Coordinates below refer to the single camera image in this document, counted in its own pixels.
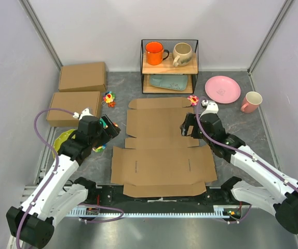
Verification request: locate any cardboard box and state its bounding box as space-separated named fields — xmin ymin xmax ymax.
xmin=59 ymin=62 xmax=106 ymax=92
xmin=47 ymin=91 xmax=103 ymax=127
xmin=111 ymin=97 xmax=217 ymax=198

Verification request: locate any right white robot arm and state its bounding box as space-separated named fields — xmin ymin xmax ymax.
xmin=180 ymin=113 xmax=298 ymax=234

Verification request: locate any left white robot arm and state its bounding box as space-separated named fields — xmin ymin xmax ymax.
xmin=6 ymin=114 xmax=120 ymax=248

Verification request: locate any teal small sponge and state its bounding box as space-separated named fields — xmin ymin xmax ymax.
xmin=100 ymin=116 xmax=108 ymax=129

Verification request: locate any rainbow flower plush front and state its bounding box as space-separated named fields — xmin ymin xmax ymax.
xmin=92 ymin=145 xmax=106 ymax=153

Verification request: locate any green dotted plate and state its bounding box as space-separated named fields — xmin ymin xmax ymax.
xmin=53 ymin=129 xmax=75 ymax=152

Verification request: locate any pink round plate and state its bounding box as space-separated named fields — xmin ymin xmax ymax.
xmin=205 ymin=76 xmax=241 ymax=104

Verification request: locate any teal rectangular dish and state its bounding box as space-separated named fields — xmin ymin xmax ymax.
xmin=149 ymin=75 xmax=188 ymax=91

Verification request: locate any pink mug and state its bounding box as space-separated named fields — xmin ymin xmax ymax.
xmin=240 ymin=91 xmax=263 ymax=114

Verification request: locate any beige ceramic mug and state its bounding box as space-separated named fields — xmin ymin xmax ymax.
xmin=172 ymin=43 xmax=193 ymax=67

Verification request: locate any orange enamel mug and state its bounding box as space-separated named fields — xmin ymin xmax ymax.
xmin=145 ymin=41 xmax=169 ymax=65

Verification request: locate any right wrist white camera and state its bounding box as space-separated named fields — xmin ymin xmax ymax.
xmin=201 ymin=100 xmax=219 ymax=116

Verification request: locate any wrist white camera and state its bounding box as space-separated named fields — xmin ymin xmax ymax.
xmin=73 ymin=107 xmax=93 ymax=120
xmin=201 ymin=100 xmax=219 ymax=116

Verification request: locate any pink flower plush keychain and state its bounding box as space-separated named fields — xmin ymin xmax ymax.
xmin=187 ymin=95 xmax=199 ymax=106

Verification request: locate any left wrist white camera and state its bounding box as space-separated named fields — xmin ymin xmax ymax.
xmin=73 ymin=107 xmax=93 ymax=120

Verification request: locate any rainbow flower plush keychain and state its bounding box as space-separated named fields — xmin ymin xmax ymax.
xmin=102 ymin=91 xmax=116 ymax=108

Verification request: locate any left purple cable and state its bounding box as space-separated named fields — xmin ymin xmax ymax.
xmin=16 ymin=108 xmax=125 ymax=249

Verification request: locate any purple cable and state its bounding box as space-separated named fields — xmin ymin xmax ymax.
xmin=16 ymin=108 xmax=125 ymax=249
xmin=195 ymin=96 xmax=298 ymax=230

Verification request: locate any black wire wooden shelf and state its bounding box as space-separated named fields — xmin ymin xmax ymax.
xmin=140 ymin=39 xmax=199 ymax=94

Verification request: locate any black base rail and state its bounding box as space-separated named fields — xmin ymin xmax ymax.
xmin=84 ymin=185 xmax=240 ymax=206

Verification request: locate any grey slotted cable duct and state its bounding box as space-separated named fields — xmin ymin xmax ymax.
xmin=66 ymin=205 xmax=232 ymax=219

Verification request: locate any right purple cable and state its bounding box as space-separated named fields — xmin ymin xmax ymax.
xmin=195 ymin=96 xmax=298 ymax=230

